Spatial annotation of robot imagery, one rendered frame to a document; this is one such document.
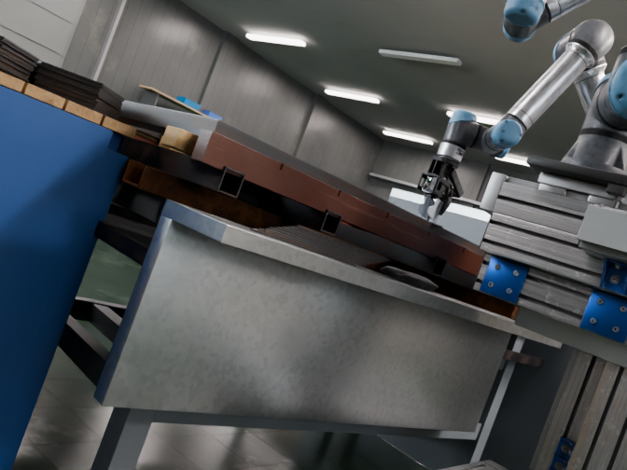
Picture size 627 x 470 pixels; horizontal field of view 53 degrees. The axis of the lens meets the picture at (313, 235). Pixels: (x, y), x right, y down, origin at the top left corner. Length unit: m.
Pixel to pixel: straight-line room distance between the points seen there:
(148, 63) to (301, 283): 9.13
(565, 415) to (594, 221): 0.54
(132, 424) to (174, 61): 9.48
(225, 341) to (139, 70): 9.13
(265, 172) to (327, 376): 0.52
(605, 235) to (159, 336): 0.84
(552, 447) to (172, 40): 9.54
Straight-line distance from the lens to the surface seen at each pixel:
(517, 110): 1.85
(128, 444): 1.37
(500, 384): 2.36
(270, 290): 1.28
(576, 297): 1.43
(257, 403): 1.39
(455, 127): 1.92
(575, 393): 1.63
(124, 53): 10.10
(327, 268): 1.14
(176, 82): 10.67
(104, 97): 1.41
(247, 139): 1.27
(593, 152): 1.45
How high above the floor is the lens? 0.71
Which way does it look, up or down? level
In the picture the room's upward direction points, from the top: 21 degrees clockwise
